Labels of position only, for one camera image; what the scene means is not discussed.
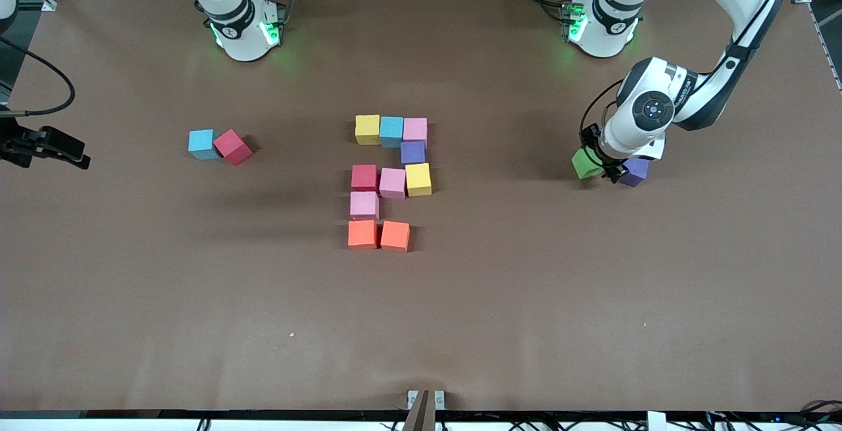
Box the brown table cover sheet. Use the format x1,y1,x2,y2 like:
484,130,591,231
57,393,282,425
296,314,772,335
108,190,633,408
0,0,842,413

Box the white metal bracket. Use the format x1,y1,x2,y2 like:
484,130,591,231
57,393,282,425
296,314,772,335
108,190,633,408
407,390,445,411

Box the red foam cube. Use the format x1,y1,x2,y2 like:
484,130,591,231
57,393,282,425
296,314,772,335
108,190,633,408
214,129,253,166
351,165,378,192

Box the yellow foam cube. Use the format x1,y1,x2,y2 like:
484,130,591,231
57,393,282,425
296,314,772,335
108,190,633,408
405,163,433,197
355,114,382,146

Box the green foam cube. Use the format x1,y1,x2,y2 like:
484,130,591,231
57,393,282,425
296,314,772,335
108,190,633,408
571,148,605,180

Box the light blue foam cube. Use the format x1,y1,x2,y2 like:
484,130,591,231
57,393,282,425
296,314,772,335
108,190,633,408
380,116,405,149
188,129,218,161

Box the brown wooden bar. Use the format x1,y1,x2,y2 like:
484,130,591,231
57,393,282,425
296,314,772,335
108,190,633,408
403,390,436,431

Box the orange foam cube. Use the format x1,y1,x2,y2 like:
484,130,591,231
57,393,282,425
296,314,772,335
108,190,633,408
380,220,410,253
348,220,378,249

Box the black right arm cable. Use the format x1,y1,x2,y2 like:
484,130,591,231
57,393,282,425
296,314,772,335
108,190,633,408
0,36,76,118

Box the pink foam cube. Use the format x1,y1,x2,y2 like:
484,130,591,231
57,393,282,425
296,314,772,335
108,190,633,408
403,118,428,149
350,191,380,221
380,168,407,199

